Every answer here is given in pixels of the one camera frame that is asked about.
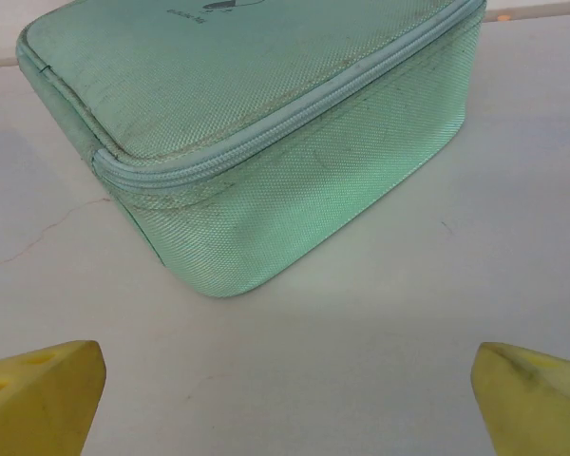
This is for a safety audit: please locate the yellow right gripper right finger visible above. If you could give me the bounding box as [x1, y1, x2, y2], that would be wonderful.
[471, 341, 570, 456]

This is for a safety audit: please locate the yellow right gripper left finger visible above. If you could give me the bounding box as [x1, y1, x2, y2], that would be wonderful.
[0, 339, 108, 456]

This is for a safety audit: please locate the mint green zipper pouch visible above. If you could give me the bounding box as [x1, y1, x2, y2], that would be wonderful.
[16, 0, 486, 299]

